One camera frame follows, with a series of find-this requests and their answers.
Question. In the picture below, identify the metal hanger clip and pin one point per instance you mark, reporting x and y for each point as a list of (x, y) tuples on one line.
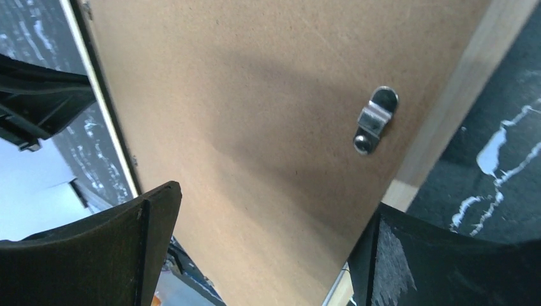
[(373, 119)]

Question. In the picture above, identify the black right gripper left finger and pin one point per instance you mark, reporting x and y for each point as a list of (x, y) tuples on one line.
[(113, 257)]

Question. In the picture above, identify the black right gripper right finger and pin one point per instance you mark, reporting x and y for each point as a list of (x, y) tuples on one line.
[(402, 260)]

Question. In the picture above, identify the black wooden picture frame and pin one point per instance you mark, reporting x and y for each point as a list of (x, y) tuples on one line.
[(456, 105)]

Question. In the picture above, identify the aluminium mounting rail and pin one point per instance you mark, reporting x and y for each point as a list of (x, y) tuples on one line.
[(89, 198)]

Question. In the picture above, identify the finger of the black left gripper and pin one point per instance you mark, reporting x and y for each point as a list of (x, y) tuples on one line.
[(38, 103)]

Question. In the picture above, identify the brown frame backing board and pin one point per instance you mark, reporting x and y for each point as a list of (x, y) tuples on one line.
[(253, 148)]

